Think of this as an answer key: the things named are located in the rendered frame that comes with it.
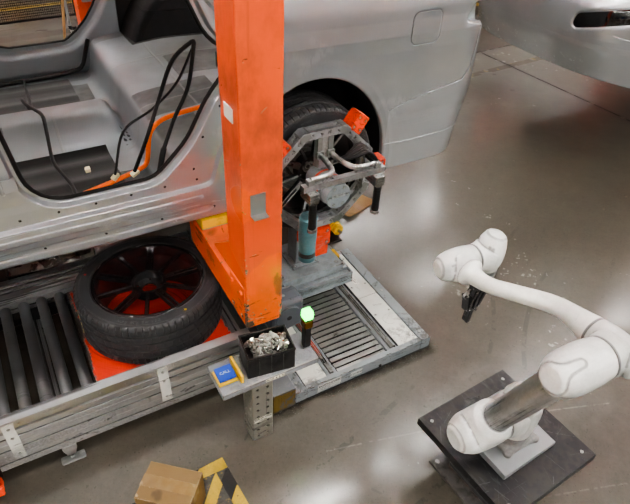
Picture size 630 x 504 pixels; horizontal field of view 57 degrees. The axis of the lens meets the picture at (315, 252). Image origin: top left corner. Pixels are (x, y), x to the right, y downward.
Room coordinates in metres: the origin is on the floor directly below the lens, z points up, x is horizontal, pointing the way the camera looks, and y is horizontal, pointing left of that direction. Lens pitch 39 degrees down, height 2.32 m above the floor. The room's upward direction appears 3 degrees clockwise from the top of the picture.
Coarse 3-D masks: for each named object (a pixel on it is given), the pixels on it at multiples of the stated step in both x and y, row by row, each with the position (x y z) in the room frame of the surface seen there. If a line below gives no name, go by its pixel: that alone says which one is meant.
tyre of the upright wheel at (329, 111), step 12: (288, 96) 2.54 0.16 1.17; (300, 96) 2.53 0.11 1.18; (312, 96) 2.55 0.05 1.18; (324, 96) 2.60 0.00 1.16; (288, 108) 2.43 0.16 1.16; (300, 108) 2.42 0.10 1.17; (312, 108) 2.41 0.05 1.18; (324, 108) 2.44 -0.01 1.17; (336, 108) 2.47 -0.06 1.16; (288, 120) 2.35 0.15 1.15; (300, 120) 2.37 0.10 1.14; (312, 120) 2.40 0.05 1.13; (324, 120) 2.43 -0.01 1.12; (288, 132) 2.33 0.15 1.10
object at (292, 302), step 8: (288, 288) 2.06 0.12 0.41; (288, 296) 2.00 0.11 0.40; (296, 296) 2.01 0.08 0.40; (288, 304) 1.96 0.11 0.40; (296, 304) 1.97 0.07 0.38; (288, 312) 1.94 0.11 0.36; (296, 312) 1.96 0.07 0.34; (272, 320) 1.92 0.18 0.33; (280, 320) 1.92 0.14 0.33; (288, 320) 1.94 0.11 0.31; (296, 320) 1.96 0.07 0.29; (264, 328) 1.99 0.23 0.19; (288, 328) 1.96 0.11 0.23
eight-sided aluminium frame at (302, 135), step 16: (304, 128) 2.33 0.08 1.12; (320, 128) 2.34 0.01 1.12; (336, 128) 2.37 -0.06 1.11; (368, 144) 2.46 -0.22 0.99; (288, 160) 2.24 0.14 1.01; (368, 160) 2.47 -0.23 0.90; (352, 192) 2.48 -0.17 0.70; (336, 208) 2.44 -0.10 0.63; (288, 224) 2.25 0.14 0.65; (320, 224) 2.34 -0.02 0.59
